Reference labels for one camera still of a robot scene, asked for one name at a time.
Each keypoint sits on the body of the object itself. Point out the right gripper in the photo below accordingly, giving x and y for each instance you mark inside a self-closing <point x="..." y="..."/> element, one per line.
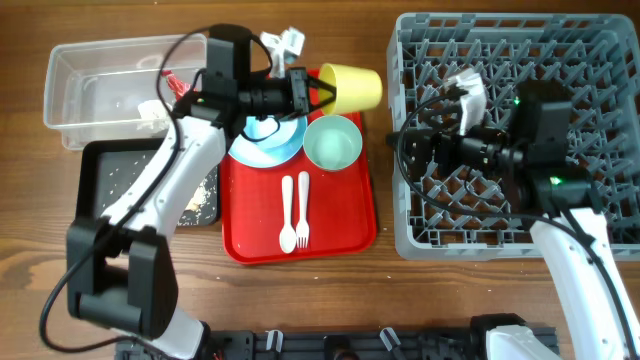
<point x="427" y="141"/>

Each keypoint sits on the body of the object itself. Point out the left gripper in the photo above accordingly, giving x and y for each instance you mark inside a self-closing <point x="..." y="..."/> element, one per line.
<point x="299" y="93"/>

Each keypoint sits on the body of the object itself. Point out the yellow plastic cup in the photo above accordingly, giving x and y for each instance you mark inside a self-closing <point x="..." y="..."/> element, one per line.
<point x="357" y="89"/>

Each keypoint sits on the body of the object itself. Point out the mint green bowl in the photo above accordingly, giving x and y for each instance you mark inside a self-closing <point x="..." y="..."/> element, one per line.
<point x="333" y="142"/>

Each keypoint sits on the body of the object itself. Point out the red snack wrapper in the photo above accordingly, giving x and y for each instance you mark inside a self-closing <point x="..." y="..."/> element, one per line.
<point x="177" y="86"/>

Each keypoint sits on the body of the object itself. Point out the white plastic fork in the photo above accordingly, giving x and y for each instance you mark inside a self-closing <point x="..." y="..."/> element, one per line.
<point x="302" y="227"/>

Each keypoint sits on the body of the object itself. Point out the white tissue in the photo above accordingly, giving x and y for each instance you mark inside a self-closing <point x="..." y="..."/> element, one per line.
<point x="154" y="116"/>

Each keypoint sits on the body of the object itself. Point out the food scraps and rice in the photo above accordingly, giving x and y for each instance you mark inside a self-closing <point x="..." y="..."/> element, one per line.
<point x="117" y="171"/>

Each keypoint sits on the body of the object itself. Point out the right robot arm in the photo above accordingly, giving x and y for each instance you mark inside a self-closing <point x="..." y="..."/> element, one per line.
<point x="557" y="202"/>

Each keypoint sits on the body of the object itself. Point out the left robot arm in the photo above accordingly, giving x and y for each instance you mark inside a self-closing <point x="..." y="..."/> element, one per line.
<point x="119" y="269"/>

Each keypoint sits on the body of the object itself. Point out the grey dishwasher rack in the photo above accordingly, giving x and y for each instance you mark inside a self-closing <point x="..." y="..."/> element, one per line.
<point x="596" y="57"/>

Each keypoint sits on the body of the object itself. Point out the light blue plate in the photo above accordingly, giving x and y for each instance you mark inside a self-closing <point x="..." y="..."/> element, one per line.
<point x="276" y="144"/>

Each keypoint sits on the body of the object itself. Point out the red serving tray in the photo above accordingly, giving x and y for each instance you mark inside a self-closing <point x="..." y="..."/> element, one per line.
<point x="341" y="211"/>

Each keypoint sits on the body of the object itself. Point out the white plastic spoon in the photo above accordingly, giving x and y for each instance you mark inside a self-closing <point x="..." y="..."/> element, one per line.
<point x="287" y="236"/>

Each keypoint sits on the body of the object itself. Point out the clear plastic bin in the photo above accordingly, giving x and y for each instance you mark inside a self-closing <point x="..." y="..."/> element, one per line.
<point x="93" y="89"/>

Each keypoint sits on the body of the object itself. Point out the black tray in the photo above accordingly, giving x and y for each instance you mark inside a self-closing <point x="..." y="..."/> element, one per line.
<point x="88" y="175"/>

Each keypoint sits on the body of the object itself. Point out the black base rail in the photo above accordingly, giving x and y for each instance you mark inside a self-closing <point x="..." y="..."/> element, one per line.
<point x="456" y="343"/>

